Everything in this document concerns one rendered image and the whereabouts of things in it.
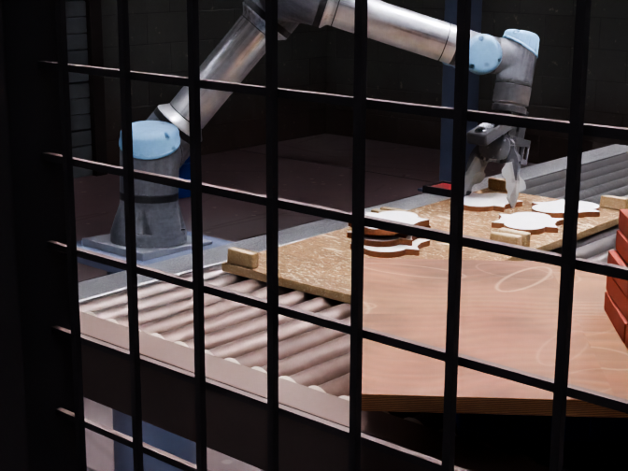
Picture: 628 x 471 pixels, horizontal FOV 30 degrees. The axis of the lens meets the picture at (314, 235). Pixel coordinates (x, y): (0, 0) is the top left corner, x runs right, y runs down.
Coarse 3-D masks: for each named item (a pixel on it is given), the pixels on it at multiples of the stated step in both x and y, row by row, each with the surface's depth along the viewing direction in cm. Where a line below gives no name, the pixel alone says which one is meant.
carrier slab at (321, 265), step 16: (304, 240) 212; (320, 240) 212; (336, 240) 212; (432, 240) 212; (288, 256) 201; (304, 256) 201; (320, 256) 201; (336, 256) 201; (368, 256) 202; (416, 256) 202; (432, 256) 202; (448, 256) 202; (464, 256) 202; (480, 256) 202; (496, 256) 202; (240, 272) 195; (256, 272) 192; (288, 272) 192; (304, 272) 192; (320, 272) 192; (336, 272) 192; (304, 288) 186; (320, 288) 184; (336, 288) 183
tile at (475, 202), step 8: (464, 200) 240; (472, 200) 240; (480, 200) 240; (488, 200) 240; (496, 200) 240; (504, 200) 240; (520, 200) 240; (464, 208) 237; (472, 208) 236; (480, 208) 235; (488, 208) 236; (496, 208) 236; (504, 208) 236
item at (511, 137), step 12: (492, 108) 241; (504, 108) 239; (516, 108) 238; (516, 132) 243; (492, 144) 240; (504, 144) 239; (516, 144) 240; (528, 144) 243; (492, 156) 240; (504, 156) 238
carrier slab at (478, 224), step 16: (480, 192) 254; (496, 192) 254; (416, 208) 238; (432, 208) 238; (448, 208) 238; (512, 208) 238; (528, 208) 238; (608, 208) 239; (432, 224) 224; (448, 224) 224; (464, 224) 225; (480, 224) 225; (592, 224) 225; (608, 224) 228; (544, 240) 213; (560, 240) 214
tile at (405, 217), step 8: (376, 216) 210; (384, 216) 210; (392, 216) 210; (400, 216) 210; (408, 216) 210; (416, 216) 210; (416, 224) 206; (424, 224) 208; (368, 232) 202; (376, 232) 202; (384, 232) 201; (392, 232) 202
